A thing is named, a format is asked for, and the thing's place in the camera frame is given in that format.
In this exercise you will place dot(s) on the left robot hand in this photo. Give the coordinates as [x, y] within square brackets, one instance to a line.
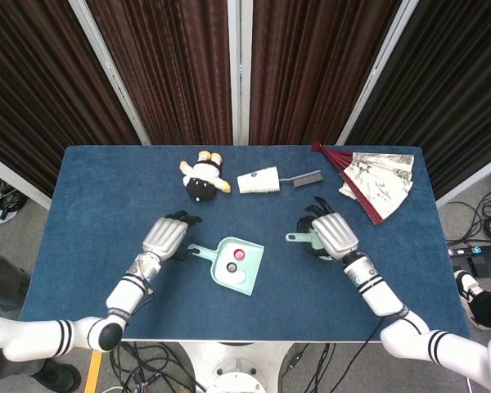
[163, 237]

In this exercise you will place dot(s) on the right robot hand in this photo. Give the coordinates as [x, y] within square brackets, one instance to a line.
[335, 235]

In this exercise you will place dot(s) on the mint green hand broom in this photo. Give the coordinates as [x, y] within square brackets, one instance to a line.
[296, 236]

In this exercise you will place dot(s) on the mint green dustpan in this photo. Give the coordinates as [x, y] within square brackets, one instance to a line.
[225, 254]

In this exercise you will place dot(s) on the black ring cap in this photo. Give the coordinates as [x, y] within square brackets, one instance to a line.
[228, 267]

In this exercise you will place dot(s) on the red bottle cap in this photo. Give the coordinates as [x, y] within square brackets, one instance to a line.
[239, 254]

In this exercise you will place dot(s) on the white bottle cap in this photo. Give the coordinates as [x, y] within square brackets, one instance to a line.
[241, 278]

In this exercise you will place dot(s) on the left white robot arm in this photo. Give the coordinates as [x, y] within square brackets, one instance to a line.
[127, 290]

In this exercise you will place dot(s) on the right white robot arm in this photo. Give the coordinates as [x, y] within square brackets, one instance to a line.
[376, 290]

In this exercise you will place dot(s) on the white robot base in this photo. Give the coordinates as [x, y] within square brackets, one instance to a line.
[237, 368]

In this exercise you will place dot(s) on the grey cleaning brush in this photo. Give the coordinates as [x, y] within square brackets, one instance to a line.
[307, 180]

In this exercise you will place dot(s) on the red ribbed paper folding fan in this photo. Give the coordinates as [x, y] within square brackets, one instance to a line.
[376, 184]

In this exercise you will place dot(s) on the black and white plush toy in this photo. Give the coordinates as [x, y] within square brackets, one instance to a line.
[202, 180]

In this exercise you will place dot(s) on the white paper cup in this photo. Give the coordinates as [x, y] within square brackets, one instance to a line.
[258, 182]

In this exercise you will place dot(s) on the white and black sneaker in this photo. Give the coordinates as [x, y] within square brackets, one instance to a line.
[466, 286]

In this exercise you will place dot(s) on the yellow floor tape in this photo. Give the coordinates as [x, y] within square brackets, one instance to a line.
[93, 372]

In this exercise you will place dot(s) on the black pedal box coloured buttons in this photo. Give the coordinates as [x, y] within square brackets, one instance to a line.
[487, 262]

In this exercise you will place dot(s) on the grey trouser leg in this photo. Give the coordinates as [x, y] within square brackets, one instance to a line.
[4, 282]

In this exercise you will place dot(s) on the brown pleated partition panel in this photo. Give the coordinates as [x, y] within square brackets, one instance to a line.
[311, 69]
[446, 90]
[168, 69]
[37, 90]

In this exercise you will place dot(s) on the black shoe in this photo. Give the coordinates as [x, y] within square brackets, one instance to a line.
[61, 374]

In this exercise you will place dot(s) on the white partition frame post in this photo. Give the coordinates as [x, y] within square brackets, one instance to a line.
[376, 69]
[239, 69]
[106, 65]

